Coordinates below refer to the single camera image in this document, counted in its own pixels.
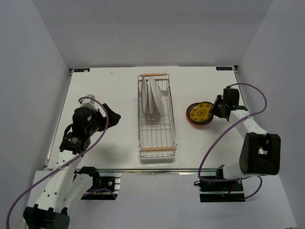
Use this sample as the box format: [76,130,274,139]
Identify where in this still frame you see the plain white plate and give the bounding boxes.
[148,77,164,114]

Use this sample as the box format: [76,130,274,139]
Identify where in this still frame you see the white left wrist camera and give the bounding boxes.
[78,94,97,111]

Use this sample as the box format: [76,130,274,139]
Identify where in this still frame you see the metal wire dish rack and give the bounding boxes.
[138,73,178,160]

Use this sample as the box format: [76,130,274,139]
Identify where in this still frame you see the blue table label left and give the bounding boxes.
[74,68,90,73]

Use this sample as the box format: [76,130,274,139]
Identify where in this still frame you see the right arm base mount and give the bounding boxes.
[193,180,245,203]

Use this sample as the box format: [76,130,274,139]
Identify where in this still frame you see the yellow patterned plate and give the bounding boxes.
[187,102,214,125]

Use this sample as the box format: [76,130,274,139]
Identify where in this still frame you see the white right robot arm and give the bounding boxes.
[210,86,281,190]

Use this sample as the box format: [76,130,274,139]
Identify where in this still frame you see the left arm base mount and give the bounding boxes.
[74,167,121,200]

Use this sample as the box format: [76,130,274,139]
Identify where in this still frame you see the blue patterned plate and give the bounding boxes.
[188,101,214,128]

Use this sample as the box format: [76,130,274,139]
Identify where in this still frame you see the white plate with red characters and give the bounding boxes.
[142,77,146,113]

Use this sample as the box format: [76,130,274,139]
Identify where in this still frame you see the orange translucent plate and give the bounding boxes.
[185,103,197,125]

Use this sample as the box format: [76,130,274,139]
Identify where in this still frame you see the blue table label right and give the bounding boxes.
[216,66,233,71]

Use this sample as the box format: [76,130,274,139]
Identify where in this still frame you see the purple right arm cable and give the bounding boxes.
[198,83,268,200]

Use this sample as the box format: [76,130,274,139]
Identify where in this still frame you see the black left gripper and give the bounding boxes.
[86,104,121,135]

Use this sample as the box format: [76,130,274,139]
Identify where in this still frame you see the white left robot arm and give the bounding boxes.
[23,102,121,229]

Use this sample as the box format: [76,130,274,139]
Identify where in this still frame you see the blue table label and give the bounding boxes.
[74,68,90,73]
[216,66,233,71]

